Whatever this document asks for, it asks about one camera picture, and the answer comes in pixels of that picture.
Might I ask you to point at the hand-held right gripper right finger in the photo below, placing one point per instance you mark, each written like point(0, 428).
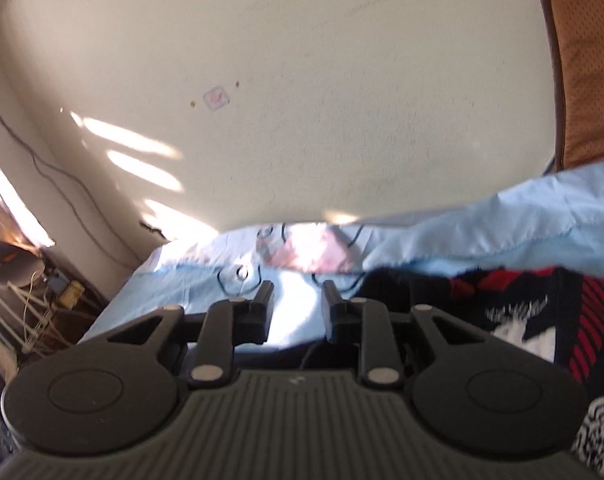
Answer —
point(330, 310)

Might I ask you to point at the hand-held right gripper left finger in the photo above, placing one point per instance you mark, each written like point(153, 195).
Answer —
point(266, 305)

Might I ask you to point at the black red patterned sock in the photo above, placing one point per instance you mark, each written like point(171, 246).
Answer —
point(526, 310)

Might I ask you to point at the light blue printed blanket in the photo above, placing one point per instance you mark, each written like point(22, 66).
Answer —
point(506, 230)

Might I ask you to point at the small blue box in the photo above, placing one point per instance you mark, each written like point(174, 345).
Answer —
point(58, 281)

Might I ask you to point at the dark round lamp shade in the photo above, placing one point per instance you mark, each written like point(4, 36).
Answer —
point(9, 262)

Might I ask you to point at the patterned curtain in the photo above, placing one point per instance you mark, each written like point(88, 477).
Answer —
point(7, 195)

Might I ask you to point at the brown perforated cushion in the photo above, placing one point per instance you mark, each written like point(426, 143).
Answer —
point(589, 60)

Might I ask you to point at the pink wall sticker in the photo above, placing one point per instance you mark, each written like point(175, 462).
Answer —
point(216, 97)

